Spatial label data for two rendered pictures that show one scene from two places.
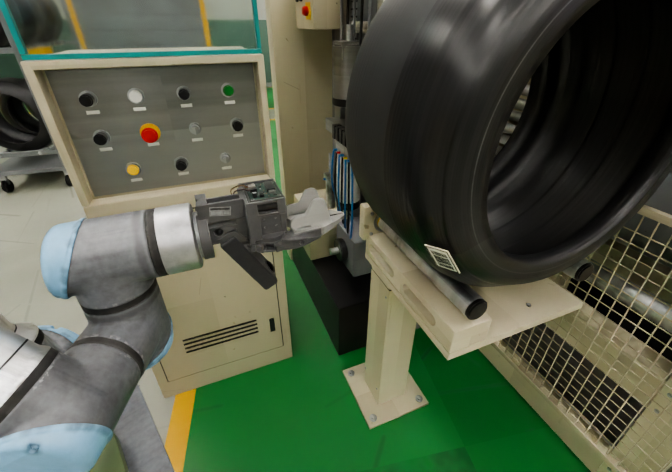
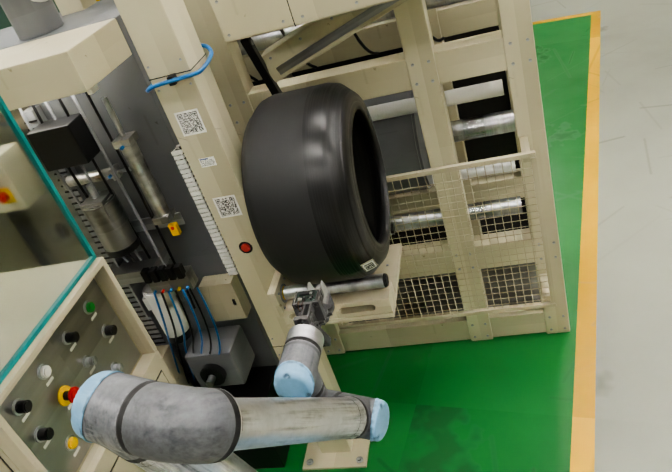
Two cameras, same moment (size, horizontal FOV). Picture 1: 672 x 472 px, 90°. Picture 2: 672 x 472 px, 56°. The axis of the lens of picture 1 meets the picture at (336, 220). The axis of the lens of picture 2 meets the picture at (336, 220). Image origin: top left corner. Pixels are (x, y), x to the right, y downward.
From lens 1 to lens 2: 1.34 m
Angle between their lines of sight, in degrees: 42
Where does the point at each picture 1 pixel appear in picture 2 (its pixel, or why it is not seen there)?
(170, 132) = (75, 381)
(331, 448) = not seen: outside the picture
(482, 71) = (347, 187)
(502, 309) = not seen: hidden behind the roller
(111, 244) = (308, 354)
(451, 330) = (386, 299)
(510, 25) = (344, 168)
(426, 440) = (398, 428)
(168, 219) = (306, 331)
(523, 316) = (392, 271)
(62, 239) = (297, 367)
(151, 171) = not seen: hidden behind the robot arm
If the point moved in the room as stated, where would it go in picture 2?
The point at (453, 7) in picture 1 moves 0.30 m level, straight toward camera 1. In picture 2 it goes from (319, 173) to (403, 196)
